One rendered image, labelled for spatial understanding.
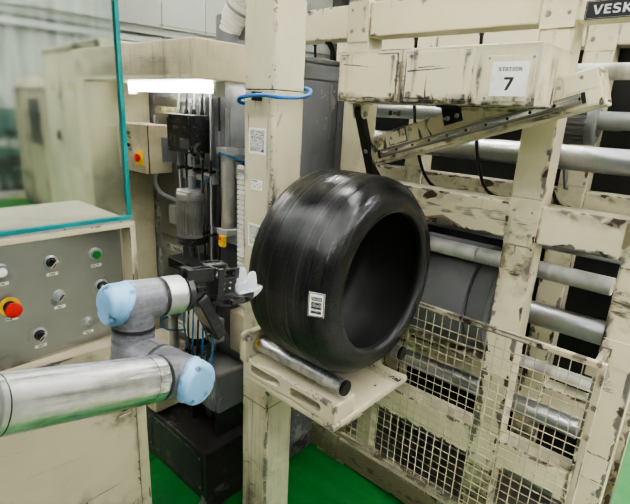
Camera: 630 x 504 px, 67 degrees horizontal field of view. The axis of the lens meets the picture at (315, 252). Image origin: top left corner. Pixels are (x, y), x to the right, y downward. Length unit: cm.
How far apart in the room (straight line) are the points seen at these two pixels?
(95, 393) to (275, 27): 104
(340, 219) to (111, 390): 63
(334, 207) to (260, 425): 91
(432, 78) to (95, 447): 147
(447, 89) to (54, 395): 112
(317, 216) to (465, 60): 56
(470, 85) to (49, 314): 129
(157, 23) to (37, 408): 1045
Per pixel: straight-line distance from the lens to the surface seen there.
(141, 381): 77
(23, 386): 68
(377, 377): 156
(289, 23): 145
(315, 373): 134
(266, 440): 178
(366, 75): 151
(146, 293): 89
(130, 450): 179
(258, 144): 144
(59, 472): 171
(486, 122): 146
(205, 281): 97
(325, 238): 110
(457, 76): 136
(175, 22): 1113
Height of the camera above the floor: 160
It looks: 17 degrees down
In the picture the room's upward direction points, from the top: 3 degrees clockwise
